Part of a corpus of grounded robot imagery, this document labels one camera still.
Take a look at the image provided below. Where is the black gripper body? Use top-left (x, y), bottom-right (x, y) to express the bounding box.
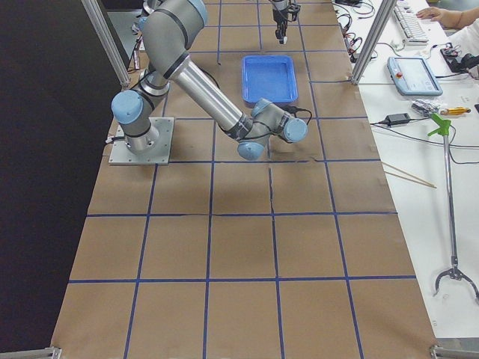
top-left (272, 2), bottom-right (301, 25)

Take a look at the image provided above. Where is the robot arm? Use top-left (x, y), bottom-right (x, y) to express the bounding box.
top-left (109, 1), bottom-right (308, 165)
top-left (270, 0), bottom-right (301, 44)

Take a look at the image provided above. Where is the blue plastic tray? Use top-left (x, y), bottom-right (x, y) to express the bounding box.
top-left (242, 55), bottom-right (298, 107)

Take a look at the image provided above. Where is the person hand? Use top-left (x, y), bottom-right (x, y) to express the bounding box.
top-left (416, 7), bottom-right (457, 26)

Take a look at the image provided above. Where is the white keyboard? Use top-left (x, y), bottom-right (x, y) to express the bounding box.
top-left (392, 1), bottom-right (429, 46)

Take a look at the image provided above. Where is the teach pendant tablet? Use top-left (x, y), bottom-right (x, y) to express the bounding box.
top-left (387, 57), bottom-right (443, 96)

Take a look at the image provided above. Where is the black power adapter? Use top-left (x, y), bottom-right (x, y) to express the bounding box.
top-left (385, 113), bottom-right (411, 127)

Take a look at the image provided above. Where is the yellow brass tool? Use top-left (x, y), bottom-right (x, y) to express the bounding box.
top-left (440, 107), bottom-right (471, 116)

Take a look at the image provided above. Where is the wooden chopstick pair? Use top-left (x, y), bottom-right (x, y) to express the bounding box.
top-left (381, 162), bottom-right (436, 188)

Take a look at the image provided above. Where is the brown paper table cover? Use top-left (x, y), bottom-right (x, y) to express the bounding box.
top-left (52, 1), bottom-right (435, 358)

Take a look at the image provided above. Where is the aluminium frame post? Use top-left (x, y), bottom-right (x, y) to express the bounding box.
top-left (350, 0), bottom-right (396, 85)

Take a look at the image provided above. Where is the green handled reacher grabber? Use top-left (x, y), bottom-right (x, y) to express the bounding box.
top-left (427, 113), bottom-right (479, 298)

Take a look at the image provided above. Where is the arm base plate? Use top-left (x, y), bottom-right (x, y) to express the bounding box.
top-left (109, 117), bottom-right (174, 165)

